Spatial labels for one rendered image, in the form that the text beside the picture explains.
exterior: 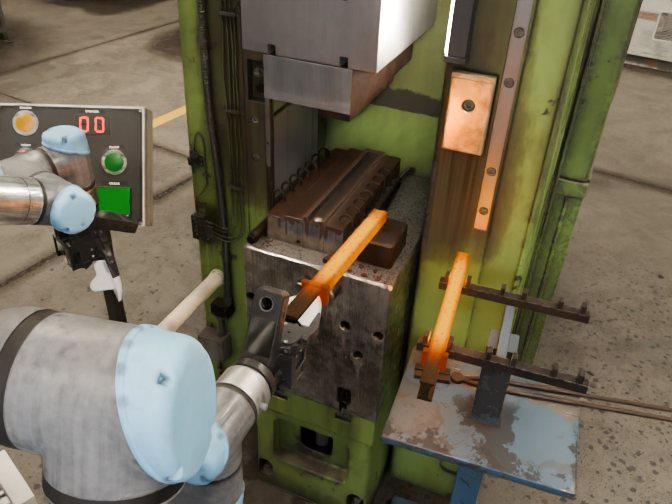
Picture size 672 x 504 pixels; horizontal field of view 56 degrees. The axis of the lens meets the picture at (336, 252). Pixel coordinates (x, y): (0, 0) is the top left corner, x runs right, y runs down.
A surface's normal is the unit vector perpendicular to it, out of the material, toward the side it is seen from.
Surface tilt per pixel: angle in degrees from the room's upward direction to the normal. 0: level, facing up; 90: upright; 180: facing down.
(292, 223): 90
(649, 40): 90
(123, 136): 60
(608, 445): 0
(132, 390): 34
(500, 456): 0
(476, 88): 90
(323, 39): 90
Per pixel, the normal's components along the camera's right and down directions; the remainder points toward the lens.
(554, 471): 0.04, -0.83
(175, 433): 0.99, 0.02
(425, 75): -0.39, 0.51
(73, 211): 0.79, 0.38
